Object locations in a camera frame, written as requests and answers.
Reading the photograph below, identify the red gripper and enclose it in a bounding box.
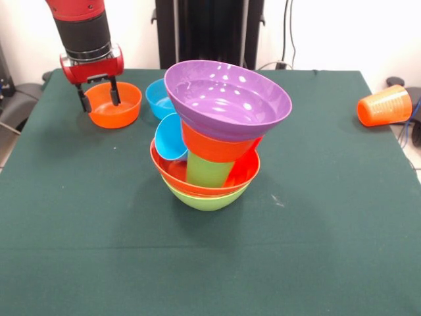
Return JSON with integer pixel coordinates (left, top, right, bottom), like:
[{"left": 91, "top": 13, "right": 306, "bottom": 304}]
[{"left": 59, "top": 43, "right": 125, "bottom": 114}]

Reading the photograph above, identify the small orange bowl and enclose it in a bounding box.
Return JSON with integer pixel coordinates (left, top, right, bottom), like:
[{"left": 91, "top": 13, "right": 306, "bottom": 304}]
[
  {"left": 84, "top": 81, "right": 143, "bottom": 129},
  {"left": 180, "top": 120, "right": 259, "bottom": 163}
]

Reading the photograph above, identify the blue bowl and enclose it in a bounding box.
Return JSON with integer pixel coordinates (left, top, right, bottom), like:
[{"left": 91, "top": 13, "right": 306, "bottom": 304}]
[{"left": 145, "top": 78, "right": 175, "bottom": 120}]

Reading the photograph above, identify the blue cup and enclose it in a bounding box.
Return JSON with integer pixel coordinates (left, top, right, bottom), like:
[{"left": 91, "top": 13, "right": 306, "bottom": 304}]
[{"left": 154, "top": 112, "right": 189, "bottom": 161}]

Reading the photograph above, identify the wide orange bowl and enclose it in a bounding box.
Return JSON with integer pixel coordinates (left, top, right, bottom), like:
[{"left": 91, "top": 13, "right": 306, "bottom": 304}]
[{"left": 149, "top": 138, "right": 261, "bottom": 198}]

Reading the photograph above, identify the green cup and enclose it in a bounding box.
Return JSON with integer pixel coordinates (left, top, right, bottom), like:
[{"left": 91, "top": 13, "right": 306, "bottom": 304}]
[{"left": 186, "top": 151, "right": 236, "bottom": 188}]

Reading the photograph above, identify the purple bowl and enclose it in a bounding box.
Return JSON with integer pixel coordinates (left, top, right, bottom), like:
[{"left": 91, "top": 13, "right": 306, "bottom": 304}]
[{"left": 163, "top": 59, "right": 293, "bottom": 142}]

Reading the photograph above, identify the green bowl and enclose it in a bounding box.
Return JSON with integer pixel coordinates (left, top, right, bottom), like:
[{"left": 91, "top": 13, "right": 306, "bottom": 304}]
[{"left": 160, "top": 174, "right": 251, "bottom": 212}]

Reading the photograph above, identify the red cup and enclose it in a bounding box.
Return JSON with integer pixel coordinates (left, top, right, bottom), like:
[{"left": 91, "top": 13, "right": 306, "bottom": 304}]
[{"left": 225, "top": 135, "right": 264, "bottom": 187}]

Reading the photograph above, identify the grey chair base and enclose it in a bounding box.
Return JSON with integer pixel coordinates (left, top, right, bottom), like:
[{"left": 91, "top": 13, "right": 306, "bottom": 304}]
[{"left": 0, "top": 82, "right": 43, "bottom": 136}]

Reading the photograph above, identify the dark equipment rack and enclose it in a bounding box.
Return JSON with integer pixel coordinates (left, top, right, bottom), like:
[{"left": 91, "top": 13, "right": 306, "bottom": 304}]
[{"left": 0, "top": 42, "right": 14, "bottom": 98}]

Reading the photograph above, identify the dark green tablecloth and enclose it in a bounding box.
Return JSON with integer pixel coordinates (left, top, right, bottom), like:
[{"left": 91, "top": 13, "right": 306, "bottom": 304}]
[{"left": 0, "top": 68, "right": 421, "bottom": 316}]

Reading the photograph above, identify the orange cup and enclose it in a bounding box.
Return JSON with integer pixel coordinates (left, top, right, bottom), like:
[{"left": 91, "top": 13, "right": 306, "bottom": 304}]
[{"left": 357, "top": 84, "right": 413, "bottom": 128}]

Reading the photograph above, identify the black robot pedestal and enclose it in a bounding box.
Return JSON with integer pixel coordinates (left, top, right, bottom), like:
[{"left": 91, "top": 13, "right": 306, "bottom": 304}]
[{"left": 151, "top": 0, "right": 266, "bottom": 70}]

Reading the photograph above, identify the black hanging cable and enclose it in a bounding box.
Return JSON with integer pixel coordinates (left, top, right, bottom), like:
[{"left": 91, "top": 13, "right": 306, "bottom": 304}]
[{"left": 282, "top": 0, "right": 299, "bottom": 70}]

